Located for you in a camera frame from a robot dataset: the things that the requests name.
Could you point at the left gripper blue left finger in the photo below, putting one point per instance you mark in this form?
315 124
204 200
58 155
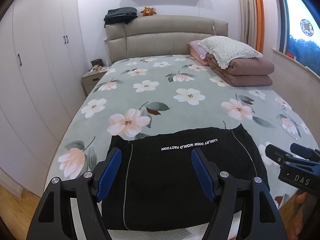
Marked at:
53 217

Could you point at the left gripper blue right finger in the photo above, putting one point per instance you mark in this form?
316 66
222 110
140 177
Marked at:
260 218

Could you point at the black hooded coat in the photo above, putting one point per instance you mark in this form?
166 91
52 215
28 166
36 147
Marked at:
156 187

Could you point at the right hand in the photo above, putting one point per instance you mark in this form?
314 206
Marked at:
305 203

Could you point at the folded mauve quilt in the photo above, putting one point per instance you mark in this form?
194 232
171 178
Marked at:
244 72

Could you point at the beige bedside table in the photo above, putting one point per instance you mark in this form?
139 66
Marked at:
90 79

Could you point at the white wardrobe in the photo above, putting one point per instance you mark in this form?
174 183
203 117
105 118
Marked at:
42 62

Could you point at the white dotted pillow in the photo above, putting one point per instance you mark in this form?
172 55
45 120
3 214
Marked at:
225 49

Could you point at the floral green bed cover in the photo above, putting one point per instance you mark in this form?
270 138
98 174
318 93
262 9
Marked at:
146 96

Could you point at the pink pillow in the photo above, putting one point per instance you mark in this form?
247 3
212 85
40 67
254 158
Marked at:
198 53

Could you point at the dark box on nightstand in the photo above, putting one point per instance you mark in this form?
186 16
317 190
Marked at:
98 62

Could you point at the beige and orange curtain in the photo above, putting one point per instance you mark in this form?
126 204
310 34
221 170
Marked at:
252 23

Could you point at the beige upholstered headboard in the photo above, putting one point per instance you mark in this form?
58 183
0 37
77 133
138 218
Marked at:
159 35

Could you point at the dark green folded blanket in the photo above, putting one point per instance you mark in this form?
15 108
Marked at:
120 15

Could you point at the orange plush toy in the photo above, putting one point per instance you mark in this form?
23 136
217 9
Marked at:
148 11

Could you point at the window with dark frame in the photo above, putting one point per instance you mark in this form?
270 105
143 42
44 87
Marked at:
299 33

